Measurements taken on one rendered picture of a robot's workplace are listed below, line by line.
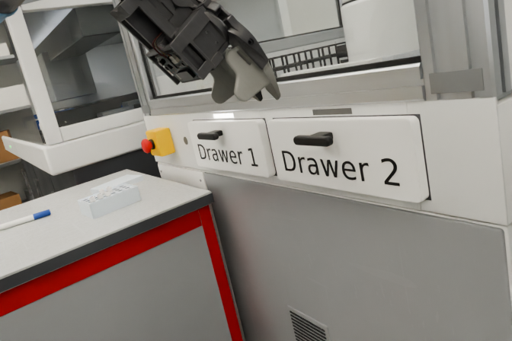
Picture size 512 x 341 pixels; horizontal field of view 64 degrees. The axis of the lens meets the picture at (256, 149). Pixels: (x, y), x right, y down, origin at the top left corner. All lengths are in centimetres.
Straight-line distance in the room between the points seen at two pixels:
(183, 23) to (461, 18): 30
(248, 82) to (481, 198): 30
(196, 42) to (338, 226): 39
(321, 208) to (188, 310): 47
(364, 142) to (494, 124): 16
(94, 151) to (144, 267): 72
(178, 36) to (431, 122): 31
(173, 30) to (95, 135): 116
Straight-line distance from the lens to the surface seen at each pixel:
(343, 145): 61
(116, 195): 106
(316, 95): 64
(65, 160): 159
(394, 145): 55
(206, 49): 48
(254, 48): 49
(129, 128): 164
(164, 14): 48
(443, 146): 54
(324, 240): 75
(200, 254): 103
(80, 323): 97
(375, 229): 66
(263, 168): 78
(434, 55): 52
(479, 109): 51
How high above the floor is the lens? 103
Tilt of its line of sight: 12 degrees down
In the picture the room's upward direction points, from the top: 12 degrees counter-clockwise
